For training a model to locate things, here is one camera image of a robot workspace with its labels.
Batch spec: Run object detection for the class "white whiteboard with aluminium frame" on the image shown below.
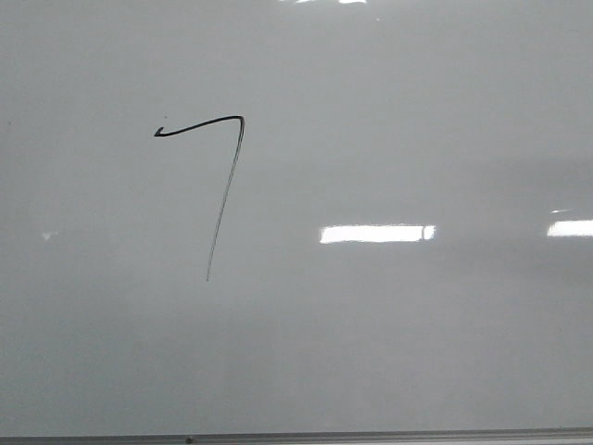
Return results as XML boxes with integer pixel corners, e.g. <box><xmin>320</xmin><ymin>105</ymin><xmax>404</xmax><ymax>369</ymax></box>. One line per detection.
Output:
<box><xmin>1</xmin><ymin>1</ymin><xmax>592</xmax><ymax>436</ymax></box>

